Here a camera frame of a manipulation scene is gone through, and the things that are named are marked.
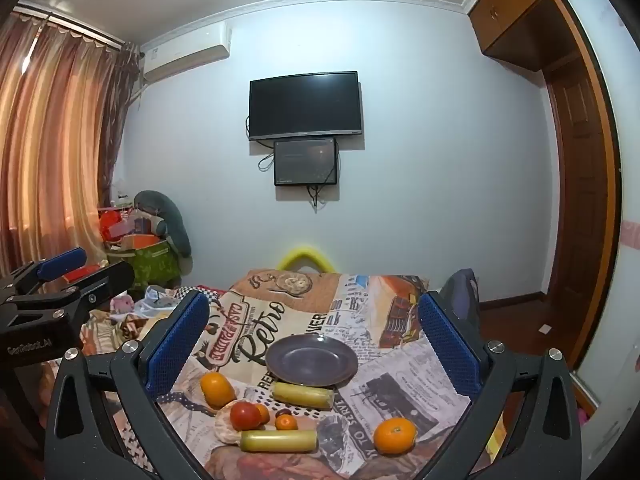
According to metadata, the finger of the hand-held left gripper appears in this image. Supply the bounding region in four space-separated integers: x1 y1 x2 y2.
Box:
9 260 137 321
0 245 88 302

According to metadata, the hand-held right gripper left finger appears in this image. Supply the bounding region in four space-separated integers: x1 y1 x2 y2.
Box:
44 289 221 480

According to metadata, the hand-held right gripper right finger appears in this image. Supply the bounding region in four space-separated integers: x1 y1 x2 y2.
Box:
410 290 585 480

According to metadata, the large orange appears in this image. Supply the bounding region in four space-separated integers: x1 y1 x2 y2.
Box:
373 417 418 456
200 371 236 408

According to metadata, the dark purple plate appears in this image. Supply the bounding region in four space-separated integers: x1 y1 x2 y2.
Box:
264 335 359 388

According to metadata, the yellow sugarcane piece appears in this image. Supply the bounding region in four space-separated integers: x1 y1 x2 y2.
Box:
239 429 319 453
271 381 336 411

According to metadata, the red flat box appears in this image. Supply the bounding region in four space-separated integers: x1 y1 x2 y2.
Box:
63 262 104 284

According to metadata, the dark blue chair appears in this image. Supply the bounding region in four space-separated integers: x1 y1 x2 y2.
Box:
440 268 482 335

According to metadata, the polka dot cloth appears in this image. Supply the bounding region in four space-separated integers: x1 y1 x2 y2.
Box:
157 390 222 414

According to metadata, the red gift box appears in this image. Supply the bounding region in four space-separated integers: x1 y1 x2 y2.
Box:
99 209 135 244

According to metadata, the grey plush toy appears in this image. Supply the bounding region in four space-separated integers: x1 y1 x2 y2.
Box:
132 190 194 262

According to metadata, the orange brown curtain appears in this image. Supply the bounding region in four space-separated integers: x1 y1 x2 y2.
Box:
0 2 142 281

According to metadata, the printed blanket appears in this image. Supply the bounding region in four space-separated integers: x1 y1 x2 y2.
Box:
80 270 474 480

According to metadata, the wooden door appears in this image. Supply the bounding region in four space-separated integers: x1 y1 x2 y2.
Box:
542 0 624 376

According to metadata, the small black monitor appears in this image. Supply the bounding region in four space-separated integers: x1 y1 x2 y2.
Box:
273 138 340 188

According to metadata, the white air conditioner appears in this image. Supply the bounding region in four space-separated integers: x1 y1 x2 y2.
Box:
142 22 234 84

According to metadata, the wooden overhead cabinet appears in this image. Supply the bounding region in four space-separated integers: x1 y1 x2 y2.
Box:
468 0 593 74

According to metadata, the yellow foam ring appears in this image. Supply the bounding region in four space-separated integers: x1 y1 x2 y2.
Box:
276 245 336 275

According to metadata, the black wall television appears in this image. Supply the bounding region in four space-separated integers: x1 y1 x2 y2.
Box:
249 71 362 142

